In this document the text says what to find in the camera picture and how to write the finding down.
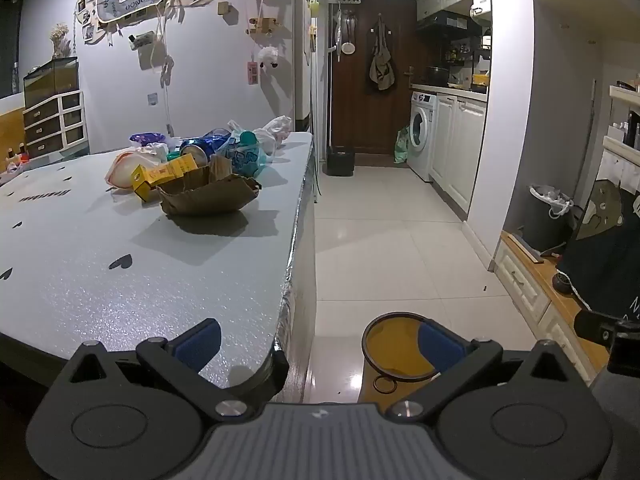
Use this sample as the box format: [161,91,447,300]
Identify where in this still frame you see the black range hood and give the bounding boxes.
[415,10,483,36]

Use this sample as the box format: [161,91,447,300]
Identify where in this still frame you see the dried flower bunch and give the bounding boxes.
[49,22,73,58]

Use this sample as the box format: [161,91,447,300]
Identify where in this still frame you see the white refrigerator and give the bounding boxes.
[292,0,318,133]

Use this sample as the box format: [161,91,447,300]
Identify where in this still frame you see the brown cardboard tray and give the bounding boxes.
[156,155,262,218]

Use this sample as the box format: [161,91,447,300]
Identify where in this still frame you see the blue drink can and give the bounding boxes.
[177,136,218,166]

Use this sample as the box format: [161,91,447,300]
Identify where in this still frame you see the glass tank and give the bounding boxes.
[22,56,81,108]

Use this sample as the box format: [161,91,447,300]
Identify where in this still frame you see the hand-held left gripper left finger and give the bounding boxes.
[60,318,253,422]

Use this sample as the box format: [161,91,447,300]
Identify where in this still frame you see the brown wooden door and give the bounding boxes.
[330,0,418,156]

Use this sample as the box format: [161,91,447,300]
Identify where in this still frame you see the black storage bin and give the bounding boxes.
[327,146,356,177]

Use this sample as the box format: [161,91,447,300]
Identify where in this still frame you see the green plastic bag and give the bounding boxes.
[393,127,411,165]

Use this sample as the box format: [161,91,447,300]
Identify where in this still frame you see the white orange plastic bag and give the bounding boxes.
[104,147,168,191]

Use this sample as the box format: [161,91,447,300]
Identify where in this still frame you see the wooden top bench cabinet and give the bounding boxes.
[492,230,616,386]

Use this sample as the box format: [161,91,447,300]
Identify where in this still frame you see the white shelf unit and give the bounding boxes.
[597,72,640,196]

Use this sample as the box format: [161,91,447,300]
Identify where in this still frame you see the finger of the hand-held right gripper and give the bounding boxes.
[574,310,632,347]

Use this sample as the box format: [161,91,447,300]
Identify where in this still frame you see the round hanging utensil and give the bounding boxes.
[341,14,357,56]

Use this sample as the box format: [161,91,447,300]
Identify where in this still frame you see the spice rack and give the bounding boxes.
[445,42,473,66]

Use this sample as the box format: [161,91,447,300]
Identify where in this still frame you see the grey bin white liner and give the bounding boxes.
[522,184,576,256]

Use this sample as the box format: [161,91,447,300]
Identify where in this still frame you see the blue printed plastic bag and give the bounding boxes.
[215,120,266,178]

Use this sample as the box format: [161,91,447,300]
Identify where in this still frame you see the hanging canvas bag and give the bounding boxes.
[369,14,396,92]

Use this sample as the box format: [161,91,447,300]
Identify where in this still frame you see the white base cabinets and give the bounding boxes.
[430,92,488,221]

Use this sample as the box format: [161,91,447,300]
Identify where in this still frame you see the white washing machine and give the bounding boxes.
[407,90,438,182]

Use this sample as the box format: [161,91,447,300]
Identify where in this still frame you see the yellow carton box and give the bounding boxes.
[131,154,200,202]

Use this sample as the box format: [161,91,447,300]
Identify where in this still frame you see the long wooden wall hook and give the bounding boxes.
[247,16,281,36]

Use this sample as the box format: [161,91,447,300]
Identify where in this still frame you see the white drawer cabinet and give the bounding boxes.
[22,90,91,158]

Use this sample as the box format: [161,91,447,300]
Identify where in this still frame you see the dark cartoon cushion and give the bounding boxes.
[555,177,640,318]

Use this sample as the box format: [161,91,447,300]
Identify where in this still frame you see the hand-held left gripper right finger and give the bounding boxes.
[387,320,581,421]

